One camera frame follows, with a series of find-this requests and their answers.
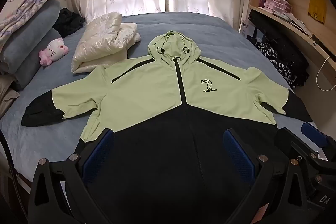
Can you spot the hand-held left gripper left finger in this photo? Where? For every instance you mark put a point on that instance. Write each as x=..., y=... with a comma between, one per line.
x=98, y=151

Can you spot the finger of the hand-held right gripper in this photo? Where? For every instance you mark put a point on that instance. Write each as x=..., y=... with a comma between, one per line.
x=287, y=141
x=313, y=132

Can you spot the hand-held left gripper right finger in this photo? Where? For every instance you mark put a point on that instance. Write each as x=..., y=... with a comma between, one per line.
x=237, y=153

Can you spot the green and black hooded jacket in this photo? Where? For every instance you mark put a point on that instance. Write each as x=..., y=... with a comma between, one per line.
x=147, y=82

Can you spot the black bag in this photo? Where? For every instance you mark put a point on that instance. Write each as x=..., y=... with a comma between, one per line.
x=291, y=56

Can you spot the black white patterned cloth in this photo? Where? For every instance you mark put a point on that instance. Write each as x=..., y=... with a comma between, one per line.
x=270, y=56

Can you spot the beige pillow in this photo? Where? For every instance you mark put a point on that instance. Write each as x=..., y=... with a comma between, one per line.
x=6, y=95

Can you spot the cream puffer jacket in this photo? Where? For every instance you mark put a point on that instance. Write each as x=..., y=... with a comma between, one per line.
x=97, y=43

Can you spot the pink white plush cat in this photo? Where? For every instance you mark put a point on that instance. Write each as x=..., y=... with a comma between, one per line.
x=55, y=49

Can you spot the stack of papers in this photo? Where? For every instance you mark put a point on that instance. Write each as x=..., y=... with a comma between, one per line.
x=296, y=22

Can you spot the white printed box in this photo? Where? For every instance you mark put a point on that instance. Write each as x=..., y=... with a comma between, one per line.
x=248, y=29

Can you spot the yellow cloth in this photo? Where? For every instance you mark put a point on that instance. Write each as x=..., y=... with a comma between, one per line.
x=317, y=10

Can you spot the blue-grey fleece bed blanket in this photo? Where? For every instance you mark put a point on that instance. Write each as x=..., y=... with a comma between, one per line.
x=210, y=29

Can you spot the black clothing pile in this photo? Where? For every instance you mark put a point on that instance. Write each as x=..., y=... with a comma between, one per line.
x=68, y=20

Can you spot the stack of pink boxes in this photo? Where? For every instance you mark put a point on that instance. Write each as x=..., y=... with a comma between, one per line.
x=275, y=3

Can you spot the purple floral blanket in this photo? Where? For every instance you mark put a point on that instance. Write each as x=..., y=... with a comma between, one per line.
x=31, y=1

